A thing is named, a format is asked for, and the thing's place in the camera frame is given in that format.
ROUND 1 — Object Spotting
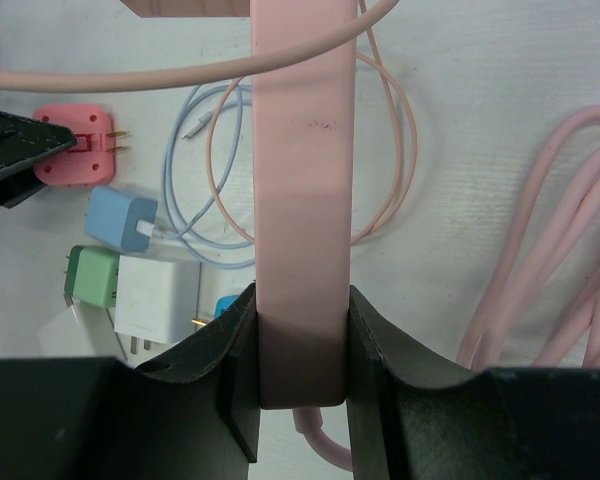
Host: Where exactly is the light blue charger plug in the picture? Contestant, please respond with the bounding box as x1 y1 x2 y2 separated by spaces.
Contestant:
84 186 158 253

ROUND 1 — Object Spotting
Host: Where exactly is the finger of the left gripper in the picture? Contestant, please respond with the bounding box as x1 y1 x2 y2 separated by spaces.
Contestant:
0 111 77 209

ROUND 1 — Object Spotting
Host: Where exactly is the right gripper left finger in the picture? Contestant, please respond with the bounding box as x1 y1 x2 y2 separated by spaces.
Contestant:
0 287 259 479

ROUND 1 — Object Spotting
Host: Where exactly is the white cube charger plug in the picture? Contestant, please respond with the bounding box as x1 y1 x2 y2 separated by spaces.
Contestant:
114 255 201 354

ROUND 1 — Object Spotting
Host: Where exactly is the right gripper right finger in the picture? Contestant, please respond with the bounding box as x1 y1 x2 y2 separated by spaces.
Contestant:
347 290 600 479

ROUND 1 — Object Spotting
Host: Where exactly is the thin white charging cable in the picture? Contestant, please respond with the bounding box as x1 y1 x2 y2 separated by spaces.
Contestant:
162 82 257 271

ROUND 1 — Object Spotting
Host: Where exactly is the red pink charger plug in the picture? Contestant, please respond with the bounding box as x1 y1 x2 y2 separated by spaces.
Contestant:
33 103 128 187

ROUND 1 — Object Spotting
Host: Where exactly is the green charger plug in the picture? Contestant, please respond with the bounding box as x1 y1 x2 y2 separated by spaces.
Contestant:
64 245 120 309

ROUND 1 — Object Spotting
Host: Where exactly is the pink power strip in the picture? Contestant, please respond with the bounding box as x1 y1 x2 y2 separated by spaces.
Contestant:
249 0 357 410

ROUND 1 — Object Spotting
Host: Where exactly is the blue round plug adapter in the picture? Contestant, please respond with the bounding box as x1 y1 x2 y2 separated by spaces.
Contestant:
191 295 238 328

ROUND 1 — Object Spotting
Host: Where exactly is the tan cube adapter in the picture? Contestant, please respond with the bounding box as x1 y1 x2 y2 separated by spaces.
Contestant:
122 0 250 18

